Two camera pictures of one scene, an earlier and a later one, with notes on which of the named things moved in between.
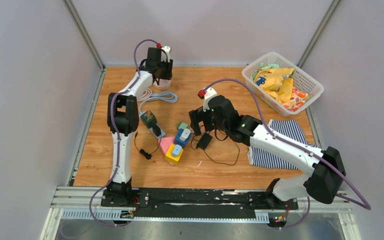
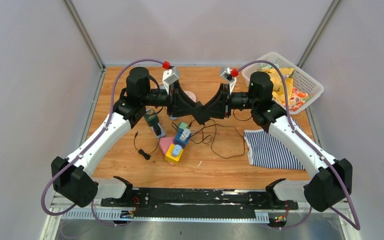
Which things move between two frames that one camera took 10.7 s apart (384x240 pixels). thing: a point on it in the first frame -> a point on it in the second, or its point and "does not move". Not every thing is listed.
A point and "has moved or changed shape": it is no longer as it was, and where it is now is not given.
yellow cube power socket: x=169 y=157 does not move
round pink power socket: x=164 y=84 has moved or changed shape
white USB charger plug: x=185 y=134 does not move
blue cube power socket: x=177 y=140 does not move
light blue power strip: x=162 y=132 does not move
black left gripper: x=168 y=66 -> x=183 y=106
